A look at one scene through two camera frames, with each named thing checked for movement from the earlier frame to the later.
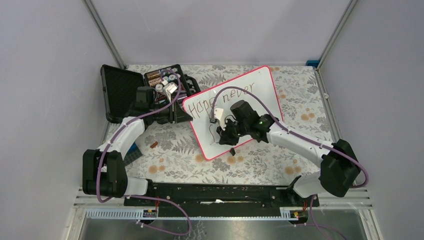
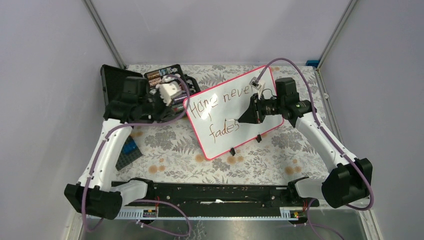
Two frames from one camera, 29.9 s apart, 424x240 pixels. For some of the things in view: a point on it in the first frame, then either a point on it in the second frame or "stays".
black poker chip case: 119,85 stays
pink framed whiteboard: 197,107 stays
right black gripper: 225,138 to 254,114
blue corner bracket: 313,63 stays
